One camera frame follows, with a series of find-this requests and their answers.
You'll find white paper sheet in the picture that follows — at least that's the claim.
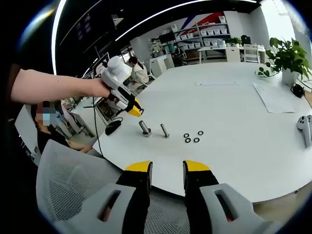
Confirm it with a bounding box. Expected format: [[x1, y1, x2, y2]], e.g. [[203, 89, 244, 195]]
[[253, 82, 311, 114]]

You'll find clear glass dish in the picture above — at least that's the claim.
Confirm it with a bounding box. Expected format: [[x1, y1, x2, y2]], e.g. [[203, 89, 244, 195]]
[[254, 69, 280, 79]]

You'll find white background desk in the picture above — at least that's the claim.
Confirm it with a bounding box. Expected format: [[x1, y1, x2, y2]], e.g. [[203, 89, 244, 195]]
[[196, 44, 267, 64]]

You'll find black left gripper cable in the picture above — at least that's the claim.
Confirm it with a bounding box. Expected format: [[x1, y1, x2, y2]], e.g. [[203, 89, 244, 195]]
[[92, 97, 103, 157]]

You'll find black computer mouse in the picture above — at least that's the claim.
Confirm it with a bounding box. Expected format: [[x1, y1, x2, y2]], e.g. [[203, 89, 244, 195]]
[[105, 119, 124, 136]]

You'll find white standing desk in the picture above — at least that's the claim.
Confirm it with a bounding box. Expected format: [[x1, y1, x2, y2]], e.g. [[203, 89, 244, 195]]
[[69, 94, 118, 137]]

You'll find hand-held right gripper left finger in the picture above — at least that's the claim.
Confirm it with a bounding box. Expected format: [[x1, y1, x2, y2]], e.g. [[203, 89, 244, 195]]
[[54, 160, 154, 234]]

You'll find large threaded steel stud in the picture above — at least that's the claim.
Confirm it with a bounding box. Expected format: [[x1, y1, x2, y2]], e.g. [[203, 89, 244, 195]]
[[138, 120, 153, 138]]

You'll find white slatted chair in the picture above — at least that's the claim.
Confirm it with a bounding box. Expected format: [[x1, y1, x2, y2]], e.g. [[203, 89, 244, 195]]
[[243, 43, 259, 63]]

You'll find long ceiling light strip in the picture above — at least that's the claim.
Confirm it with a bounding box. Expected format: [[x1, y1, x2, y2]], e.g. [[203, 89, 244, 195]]
[[51, 0, 68, 75], [114, 0, 258, 42]]

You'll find person's left hand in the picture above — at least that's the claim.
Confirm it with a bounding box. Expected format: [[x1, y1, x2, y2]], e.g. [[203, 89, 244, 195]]
[[93, 78, 119, 103]]

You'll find large green potted plant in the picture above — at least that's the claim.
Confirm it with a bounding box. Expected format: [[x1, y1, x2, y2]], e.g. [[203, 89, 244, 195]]
[[257, 37, 312, 87]]

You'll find small threaded steel stud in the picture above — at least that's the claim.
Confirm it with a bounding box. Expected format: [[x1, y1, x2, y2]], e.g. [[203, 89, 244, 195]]
[[159, 123, 171, 139]]

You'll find white game controller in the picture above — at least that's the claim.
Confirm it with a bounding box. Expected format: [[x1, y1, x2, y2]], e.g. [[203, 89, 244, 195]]
[[295, 115, 312, 149]]

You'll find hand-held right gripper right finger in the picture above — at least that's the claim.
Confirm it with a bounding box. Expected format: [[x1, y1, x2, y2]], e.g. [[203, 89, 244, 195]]
[[182, 159, 281, 234]]

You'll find shelf with white bins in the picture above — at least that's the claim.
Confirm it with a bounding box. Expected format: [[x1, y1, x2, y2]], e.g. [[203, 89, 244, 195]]
[[170, 15, 230, 50]]

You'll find small green potted plant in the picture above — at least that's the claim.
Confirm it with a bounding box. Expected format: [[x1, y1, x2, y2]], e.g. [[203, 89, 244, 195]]
[[224, 37, 243, 48]]

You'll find grey mesh office chair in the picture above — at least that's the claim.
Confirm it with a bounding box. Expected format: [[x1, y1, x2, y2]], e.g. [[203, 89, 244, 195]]
[[36, 138, 191, 234]]

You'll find black coiled cable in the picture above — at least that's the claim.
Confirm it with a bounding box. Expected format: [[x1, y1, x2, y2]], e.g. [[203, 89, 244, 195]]
[[290, 83, 306, 99]]

